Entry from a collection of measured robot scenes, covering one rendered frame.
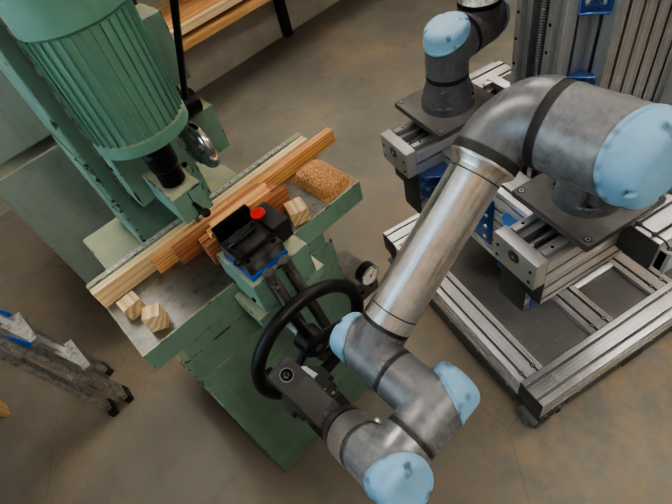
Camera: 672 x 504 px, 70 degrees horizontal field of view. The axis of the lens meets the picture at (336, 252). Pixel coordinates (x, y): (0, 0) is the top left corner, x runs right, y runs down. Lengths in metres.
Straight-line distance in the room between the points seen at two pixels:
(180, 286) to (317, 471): 0.92
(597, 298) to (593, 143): 1.22
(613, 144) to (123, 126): 0.70
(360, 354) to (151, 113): 0.51
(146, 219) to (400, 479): 0.90
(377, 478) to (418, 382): 0.13
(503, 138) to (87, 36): 0.59
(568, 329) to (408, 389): 1.10
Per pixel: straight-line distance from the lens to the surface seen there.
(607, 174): 0.62
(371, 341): 0.69
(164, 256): 1.11
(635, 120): 0.62
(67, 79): 0.86
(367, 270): 1.23
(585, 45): 1.26
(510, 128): 0.65
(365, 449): 0.66
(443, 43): 1.34
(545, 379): 1.60
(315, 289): 0.90
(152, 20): 1.14
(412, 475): 0.63
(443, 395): 0.66
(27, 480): 2.29
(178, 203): 1.01
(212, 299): 1.03
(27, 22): 0.83
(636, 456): 1.82
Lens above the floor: 1.66
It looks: 49 degrees down
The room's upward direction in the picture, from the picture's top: 17 degrees counter-clockwise
